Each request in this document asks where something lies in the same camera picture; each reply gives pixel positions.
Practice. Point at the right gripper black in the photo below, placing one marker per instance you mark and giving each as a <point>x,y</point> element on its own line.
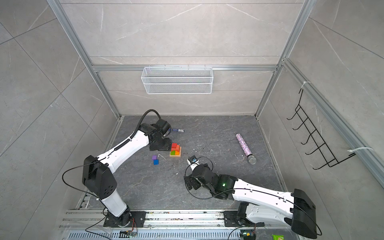
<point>192,179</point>

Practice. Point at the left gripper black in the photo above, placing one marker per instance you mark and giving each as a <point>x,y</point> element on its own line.
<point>167,147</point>

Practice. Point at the natural wood block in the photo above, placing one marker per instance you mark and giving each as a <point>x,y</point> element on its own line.
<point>175,156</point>

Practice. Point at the orange rectangular block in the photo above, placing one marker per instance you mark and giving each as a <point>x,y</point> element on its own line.
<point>177,149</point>

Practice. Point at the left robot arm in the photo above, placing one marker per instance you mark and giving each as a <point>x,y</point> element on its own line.
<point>98,172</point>

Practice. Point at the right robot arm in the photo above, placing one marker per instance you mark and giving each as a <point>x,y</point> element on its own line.
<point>296,206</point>

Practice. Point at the blue marker pen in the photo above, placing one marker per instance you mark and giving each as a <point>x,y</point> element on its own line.
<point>177,130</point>

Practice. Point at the glitter purple tube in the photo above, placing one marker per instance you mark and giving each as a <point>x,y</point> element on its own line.
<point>249,155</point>

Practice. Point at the green packet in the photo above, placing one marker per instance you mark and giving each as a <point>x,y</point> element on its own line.
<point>278,237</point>

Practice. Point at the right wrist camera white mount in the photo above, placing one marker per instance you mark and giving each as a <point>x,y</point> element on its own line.
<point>193,162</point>

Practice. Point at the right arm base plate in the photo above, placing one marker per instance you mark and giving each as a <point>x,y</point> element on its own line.
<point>234,219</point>

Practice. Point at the white wire mesh basket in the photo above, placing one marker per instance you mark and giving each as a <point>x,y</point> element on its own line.
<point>177,80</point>

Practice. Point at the white perforated cable tray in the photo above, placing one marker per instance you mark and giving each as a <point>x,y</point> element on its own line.
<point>158,235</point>

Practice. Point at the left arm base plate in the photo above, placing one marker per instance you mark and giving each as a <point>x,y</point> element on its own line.
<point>131,219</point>

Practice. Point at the aluminium mounting rail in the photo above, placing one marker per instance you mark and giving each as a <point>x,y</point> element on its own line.
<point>168,219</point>

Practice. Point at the black wire hook rack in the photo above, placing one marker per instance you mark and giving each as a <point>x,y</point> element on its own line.
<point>314,136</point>

